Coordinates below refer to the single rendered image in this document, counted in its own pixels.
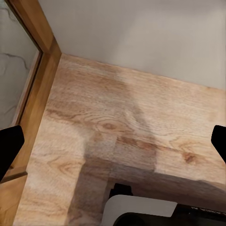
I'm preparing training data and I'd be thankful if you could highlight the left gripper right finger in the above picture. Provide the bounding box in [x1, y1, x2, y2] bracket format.
[211, 125, 226, 163]

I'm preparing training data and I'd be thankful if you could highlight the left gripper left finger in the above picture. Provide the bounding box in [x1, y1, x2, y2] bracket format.
[0, 125, 24, 182]

